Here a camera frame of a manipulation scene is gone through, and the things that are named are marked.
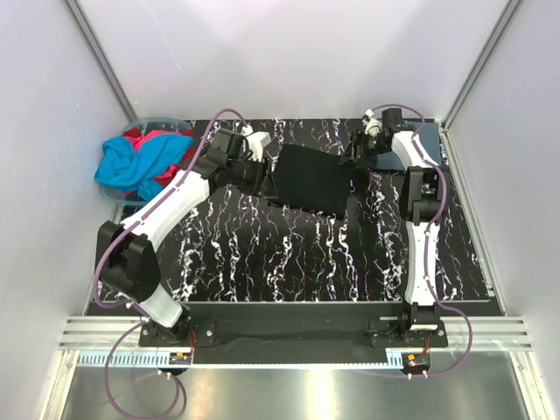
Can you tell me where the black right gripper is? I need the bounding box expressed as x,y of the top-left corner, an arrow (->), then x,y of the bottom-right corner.
338,129 -> 389,171

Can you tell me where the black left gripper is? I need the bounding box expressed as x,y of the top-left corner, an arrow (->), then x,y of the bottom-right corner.
227,154 -> 278,200

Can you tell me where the black t shirt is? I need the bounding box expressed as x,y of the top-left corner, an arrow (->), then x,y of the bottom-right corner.
270,144 -> 354,220

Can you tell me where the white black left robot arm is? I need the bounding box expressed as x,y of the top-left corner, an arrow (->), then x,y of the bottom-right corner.
94,127 -> 277,347

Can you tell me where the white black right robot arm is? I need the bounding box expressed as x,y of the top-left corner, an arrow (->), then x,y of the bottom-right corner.
340,104 -> 448,347

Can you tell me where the folded grey-blue t shirt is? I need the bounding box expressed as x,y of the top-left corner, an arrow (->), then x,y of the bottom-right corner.
376,122 -> 442,172

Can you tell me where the red t shirt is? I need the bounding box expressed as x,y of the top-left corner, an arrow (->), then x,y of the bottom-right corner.
123,128 -> 195,179

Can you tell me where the teal plastic laundry basket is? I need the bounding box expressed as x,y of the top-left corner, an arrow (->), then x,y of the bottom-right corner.
96,117 -> 193,207

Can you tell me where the pink t shirt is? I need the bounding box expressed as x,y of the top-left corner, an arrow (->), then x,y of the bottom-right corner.
123,128 -> 191,200

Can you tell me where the bright blue t shirt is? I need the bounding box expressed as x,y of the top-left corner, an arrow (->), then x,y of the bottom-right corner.
94,130 -> 193,201

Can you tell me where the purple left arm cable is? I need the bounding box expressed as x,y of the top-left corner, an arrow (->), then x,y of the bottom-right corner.
94,108 -> 253,417

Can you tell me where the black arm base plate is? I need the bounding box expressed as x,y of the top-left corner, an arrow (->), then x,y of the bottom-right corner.
139,303 -> 448,361

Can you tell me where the aluminium frame post left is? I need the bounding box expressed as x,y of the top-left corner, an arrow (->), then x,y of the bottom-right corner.
62,0 -> 137,122

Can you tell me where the aluminium frame post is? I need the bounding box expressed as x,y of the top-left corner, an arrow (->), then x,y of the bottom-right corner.
62,0 -> 137,122
441,0 -> 524,130

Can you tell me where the aluminium frame post right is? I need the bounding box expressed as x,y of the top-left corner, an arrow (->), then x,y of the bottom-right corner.
441,0 -> 524,130

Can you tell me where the aluminium front rail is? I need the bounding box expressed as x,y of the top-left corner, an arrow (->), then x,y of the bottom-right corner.
59,317 -> 148,349

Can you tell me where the white slotted cable duct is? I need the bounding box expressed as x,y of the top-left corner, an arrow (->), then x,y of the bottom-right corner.
77,350 -> 406,369

